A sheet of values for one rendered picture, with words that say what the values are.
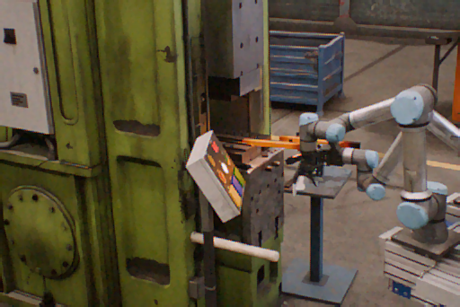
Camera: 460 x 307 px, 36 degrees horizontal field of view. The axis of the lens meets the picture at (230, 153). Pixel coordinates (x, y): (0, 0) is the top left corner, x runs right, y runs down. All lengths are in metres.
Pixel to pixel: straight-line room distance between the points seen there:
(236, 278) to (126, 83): 1.15
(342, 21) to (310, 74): 4.31
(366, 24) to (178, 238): 8.34
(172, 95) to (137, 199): 0.64
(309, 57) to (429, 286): 4.60
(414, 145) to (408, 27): 8.48
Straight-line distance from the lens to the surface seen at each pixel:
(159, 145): 3.20
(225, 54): 3.19
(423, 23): 11.02
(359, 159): 3.20
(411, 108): 2.60
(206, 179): 2.74
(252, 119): 3.70
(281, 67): 7.28
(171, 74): 3.06
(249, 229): 3.45
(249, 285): 3.62
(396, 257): 3.03
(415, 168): 2.70
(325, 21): 11.57
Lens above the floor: 2.15
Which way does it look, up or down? 20 degrees down
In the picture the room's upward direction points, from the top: 2 degrees counter-clockwise
